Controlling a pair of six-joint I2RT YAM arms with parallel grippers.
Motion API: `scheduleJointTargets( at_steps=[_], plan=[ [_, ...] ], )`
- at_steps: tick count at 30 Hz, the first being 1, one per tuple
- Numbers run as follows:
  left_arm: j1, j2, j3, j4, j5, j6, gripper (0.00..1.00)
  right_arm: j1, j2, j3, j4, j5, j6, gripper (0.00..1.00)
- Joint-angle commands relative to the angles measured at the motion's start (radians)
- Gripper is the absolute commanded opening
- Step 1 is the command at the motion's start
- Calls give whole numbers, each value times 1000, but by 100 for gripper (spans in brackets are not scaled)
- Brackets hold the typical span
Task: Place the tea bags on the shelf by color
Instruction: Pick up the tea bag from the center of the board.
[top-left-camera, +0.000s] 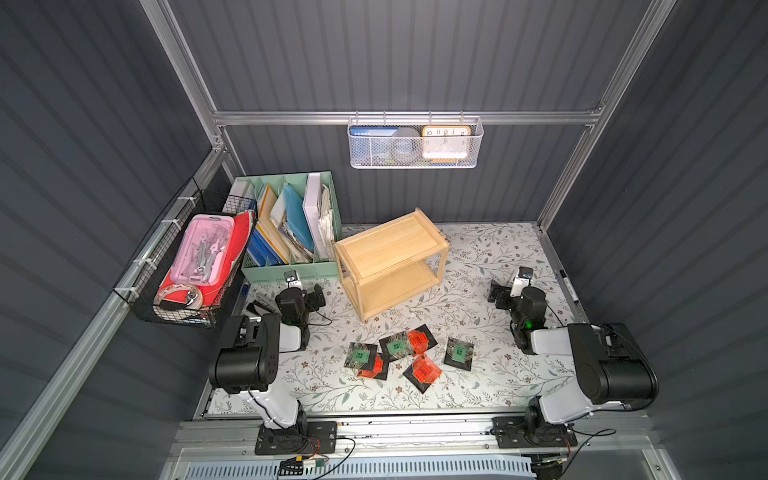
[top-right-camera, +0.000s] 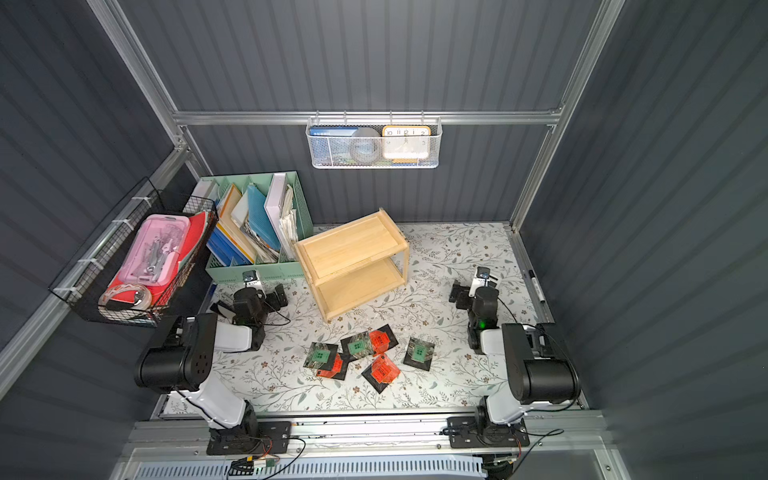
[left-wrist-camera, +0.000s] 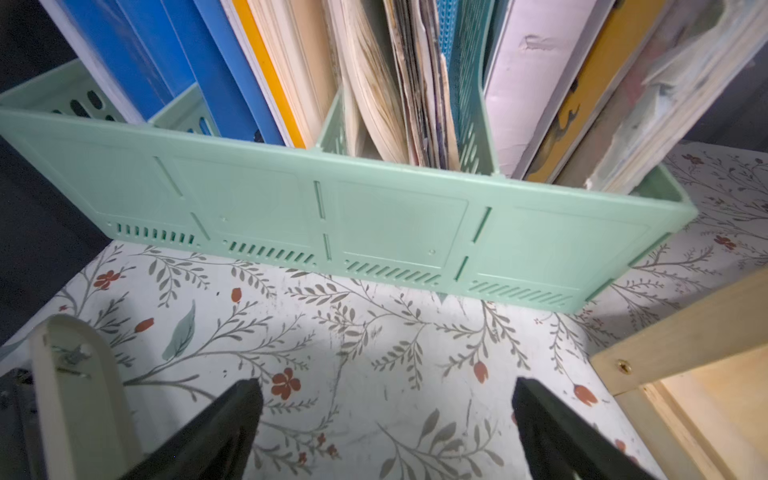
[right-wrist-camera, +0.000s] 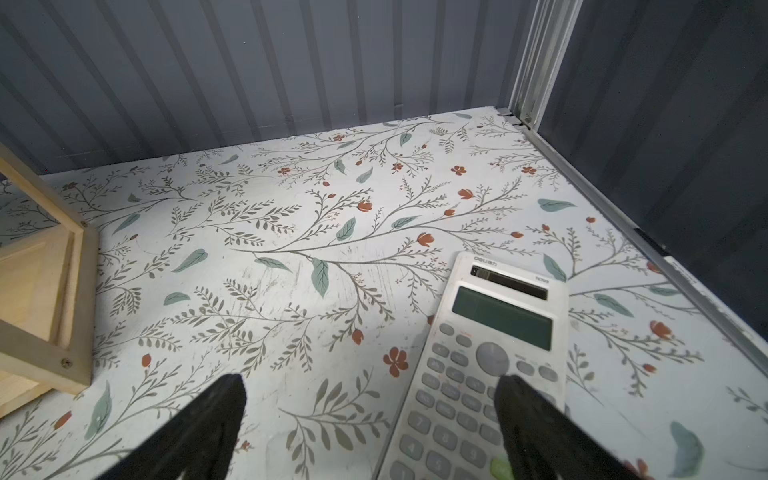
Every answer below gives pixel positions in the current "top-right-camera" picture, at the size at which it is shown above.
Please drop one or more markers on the wooden two-tier shelf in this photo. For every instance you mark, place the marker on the wooden two-tier shelf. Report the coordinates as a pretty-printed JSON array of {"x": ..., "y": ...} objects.
[{"x": 352, "y": 264}]

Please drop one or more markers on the green tea bag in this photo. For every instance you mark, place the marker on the green tea bag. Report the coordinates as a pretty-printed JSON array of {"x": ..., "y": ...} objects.
[
  {"x": 357, "y": 346},
  {"x": 321, "y": 356},
  {"x": 419, "y": 354}
]

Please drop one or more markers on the pink plastic case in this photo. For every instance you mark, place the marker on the pink plastic case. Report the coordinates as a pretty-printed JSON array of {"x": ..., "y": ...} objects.
[{"x": 154, "y": 254}]

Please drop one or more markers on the black marker pen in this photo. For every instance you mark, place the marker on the black marker pen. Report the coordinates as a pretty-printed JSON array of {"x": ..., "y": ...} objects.
[{"x": 537, "y": 286}]

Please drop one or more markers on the blue box in wall basket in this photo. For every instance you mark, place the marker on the blue box in wall basket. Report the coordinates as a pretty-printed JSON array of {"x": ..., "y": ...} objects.
[{"x": 330, "y": 145}]

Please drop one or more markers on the grey tape roll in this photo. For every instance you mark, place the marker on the grey tape roll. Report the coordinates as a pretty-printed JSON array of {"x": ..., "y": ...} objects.
[{"x": 365, "y": 146}]

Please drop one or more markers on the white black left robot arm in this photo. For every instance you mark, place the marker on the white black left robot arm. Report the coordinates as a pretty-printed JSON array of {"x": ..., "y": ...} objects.
[{"x": 178, "y": 361}]

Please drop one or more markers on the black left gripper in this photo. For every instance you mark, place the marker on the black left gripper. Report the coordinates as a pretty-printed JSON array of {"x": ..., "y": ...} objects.
[{"x": 271, "y": 297}]

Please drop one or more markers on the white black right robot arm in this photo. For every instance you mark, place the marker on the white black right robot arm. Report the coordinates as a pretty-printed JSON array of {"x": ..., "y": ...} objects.
[{"x": 539, "y": 375}]

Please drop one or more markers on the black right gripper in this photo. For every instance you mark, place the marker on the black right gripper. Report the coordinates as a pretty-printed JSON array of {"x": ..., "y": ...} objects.
[{"x": 461, "y": 294}]

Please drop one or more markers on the black wire side basket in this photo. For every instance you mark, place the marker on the black wire side basket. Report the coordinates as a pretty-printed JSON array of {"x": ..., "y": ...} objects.
[{"x": 88, "y": 274}]

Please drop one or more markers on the red tea bag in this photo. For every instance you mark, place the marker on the red tea bag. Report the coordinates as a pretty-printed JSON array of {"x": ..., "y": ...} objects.
[
  {"x": 339, "y": 369},
  {"x": 383, "y": 339},
  {"x": 381, "y": 373}
]

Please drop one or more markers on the yellow white clock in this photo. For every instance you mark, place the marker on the yellow white clock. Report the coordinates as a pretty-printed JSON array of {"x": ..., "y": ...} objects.
[{"x": 406, "y": 143}]

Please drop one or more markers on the green file organizer box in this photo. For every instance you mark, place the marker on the green file organizer box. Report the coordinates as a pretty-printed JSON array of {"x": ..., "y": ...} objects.
[{"x": 261, "y": 217}]

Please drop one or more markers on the clear tape roll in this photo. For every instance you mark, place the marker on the clear tape roll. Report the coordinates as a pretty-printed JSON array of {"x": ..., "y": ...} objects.
[{"x": 124, "y": 302}]

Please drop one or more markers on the white wire wall basket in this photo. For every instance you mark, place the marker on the white wire wall basket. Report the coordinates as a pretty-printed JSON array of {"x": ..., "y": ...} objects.
[{"x": 378, "y": 123}]

